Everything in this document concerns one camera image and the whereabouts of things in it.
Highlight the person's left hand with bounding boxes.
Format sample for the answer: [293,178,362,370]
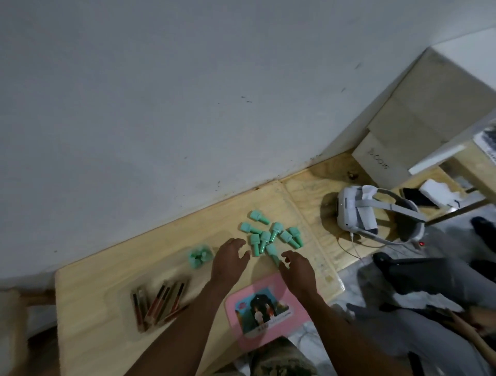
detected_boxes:
[210,238,252,289]

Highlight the person's right hand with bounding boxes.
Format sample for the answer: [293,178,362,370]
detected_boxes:
[278,250,319,301]

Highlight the clear plastic container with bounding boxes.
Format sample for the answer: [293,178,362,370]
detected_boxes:
[104,243,218,341]

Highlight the pink box lid with picture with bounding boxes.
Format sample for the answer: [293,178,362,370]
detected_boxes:
[224,271,315,352]

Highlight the person's left forearm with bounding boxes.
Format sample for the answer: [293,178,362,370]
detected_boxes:
[123,280,229,376]

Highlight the person's right forearm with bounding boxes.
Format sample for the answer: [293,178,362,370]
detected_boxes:
[306,292,411,376]

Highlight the large plain white box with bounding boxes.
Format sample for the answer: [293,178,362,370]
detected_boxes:
[366,26,496,163]

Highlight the patterned shorts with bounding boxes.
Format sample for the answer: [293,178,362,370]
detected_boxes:
[247,337,318,376]

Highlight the black phone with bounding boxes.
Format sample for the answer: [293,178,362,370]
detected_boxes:
[399,187,439,208]

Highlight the white foam piece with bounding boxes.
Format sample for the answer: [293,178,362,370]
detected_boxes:
[419,179,464,208]

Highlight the thin white cable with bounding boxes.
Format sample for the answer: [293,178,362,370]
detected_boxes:
[337,231,388,260]

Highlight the white headset with strap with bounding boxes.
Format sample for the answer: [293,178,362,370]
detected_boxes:
[336,185,427,245]

